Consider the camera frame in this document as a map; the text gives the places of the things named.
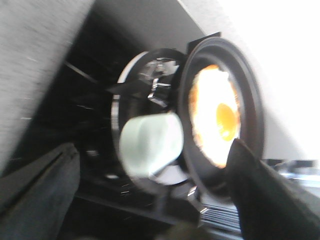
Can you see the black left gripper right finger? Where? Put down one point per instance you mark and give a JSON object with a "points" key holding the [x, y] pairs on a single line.
{"points": [[270, 207]]}

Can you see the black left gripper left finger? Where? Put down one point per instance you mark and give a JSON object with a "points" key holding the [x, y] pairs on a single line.
{"points": [[35, 198]]}

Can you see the fried egg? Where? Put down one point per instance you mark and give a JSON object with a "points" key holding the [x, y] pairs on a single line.
{"points": [[214, 111]]}

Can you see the black frying pan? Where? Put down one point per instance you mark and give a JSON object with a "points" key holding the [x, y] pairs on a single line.
{"points": [[208, 179]]}

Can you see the black glass gas cooktop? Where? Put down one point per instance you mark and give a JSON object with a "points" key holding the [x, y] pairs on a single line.
{"points": [[77, 109]]}

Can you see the black left gas burner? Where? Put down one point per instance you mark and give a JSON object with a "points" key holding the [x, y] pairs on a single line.
{"points": [[149, 84]]}

